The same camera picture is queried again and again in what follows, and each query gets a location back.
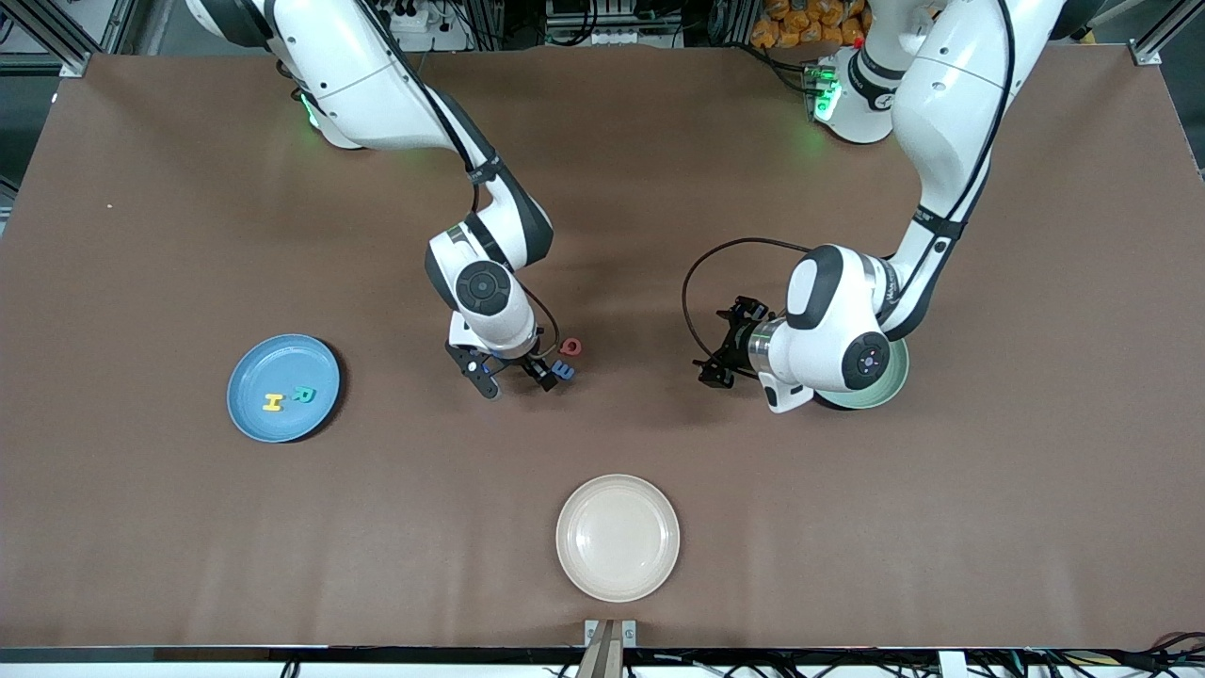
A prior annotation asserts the green plate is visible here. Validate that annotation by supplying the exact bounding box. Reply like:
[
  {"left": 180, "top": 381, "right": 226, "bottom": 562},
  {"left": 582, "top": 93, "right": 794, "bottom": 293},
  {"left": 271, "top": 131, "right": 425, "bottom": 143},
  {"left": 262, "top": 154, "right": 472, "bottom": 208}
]
[{"left": 811, "top": 337, "right": 911, "bottom": 412}]

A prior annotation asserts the beige plate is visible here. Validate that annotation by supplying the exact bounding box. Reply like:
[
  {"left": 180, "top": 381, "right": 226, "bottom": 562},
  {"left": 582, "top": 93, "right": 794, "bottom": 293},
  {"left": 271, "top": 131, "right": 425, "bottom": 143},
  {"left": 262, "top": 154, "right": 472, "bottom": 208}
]
[{"left": 554, "top": 474, "right": 682, "bottom": 604}]

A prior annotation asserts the blue plate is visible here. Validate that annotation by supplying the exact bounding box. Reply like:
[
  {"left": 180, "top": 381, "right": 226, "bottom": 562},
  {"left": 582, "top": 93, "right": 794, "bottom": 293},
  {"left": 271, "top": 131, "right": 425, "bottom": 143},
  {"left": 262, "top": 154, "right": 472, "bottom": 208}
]
[{"left": 226, "top": 333, "right": 342, "bottom": 444}]

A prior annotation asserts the orange mesh bag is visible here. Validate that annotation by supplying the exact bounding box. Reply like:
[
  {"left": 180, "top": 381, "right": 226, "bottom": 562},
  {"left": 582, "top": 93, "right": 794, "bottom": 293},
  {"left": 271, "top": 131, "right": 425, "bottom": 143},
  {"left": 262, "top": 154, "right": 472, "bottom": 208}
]
[{"left": 750, "top": 0, "right": 872, "bottom": 48}]

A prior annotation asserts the white power strip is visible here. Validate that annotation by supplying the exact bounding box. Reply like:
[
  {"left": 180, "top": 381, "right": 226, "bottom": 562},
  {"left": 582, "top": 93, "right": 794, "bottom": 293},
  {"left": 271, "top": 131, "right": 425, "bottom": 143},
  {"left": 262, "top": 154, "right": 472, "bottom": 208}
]
[{"left": 386, "top": 0, "right": 472, "bottom": 53}]

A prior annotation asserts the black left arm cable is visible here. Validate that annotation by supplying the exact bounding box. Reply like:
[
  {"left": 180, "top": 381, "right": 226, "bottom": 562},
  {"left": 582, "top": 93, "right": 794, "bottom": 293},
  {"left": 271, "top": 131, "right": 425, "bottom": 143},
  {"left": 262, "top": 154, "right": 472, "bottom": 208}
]
[{"left": 682, "top": 0, "right": 1018, "bottom": 368}]

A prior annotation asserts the metal table edge bracket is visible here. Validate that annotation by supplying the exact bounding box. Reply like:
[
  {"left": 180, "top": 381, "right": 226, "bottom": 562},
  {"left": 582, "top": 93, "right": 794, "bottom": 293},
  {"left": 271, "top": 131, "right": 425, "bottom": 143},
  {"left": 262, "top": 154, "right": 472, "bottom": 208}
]
[{"left": 584, "top": 619, "right": 638, "bottom": 678}]

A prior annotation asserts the aluminium frame profile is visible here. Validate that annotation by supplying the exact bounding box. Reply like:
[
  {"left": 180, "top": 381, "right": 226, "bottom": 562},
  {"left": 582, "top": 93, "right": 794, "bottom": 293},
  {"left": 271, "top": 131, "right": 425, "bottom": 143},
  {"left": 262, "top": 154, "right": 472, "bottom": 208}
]
[
  {"left": 0, "top": 0, "right": 128, "bottom": 78},
  {"left": 1130, "top": 0, "right": 1205, "bottom": 65}
]

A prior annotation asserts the black cable bundle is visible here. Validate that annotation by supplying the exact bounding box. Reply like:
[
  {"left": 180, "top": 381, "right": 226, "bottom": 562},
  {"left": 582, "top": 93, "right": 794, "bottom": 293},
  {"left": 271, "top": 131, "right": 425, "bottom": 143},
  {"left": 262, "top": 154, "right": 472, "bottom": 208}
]
[{"left": 998, "top": 633, "right": 1205, "bottom": 678}]

